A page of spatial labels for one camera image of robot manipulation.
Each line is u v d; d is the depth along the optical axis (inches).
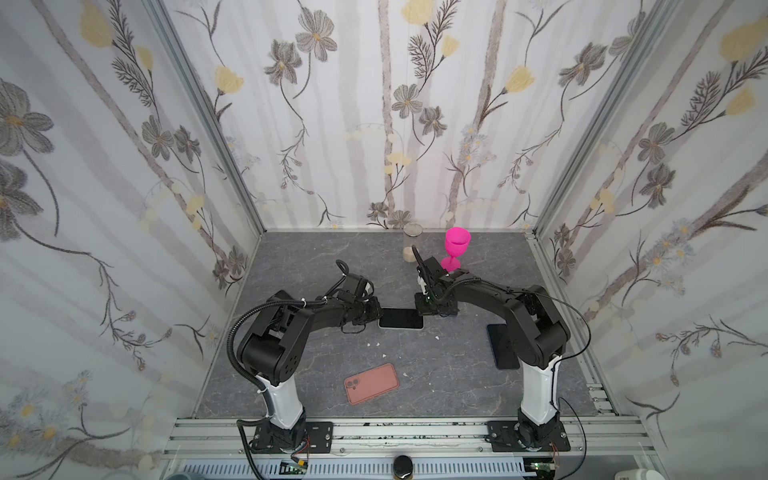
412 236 39.9
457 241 38.7
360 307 32.8
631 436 30.2
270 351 19.5
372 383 33.1
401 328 36.7
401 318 37.8
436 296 29.0
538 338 20.3
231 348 18.6
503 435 28.9
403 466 24.6
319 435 28.9
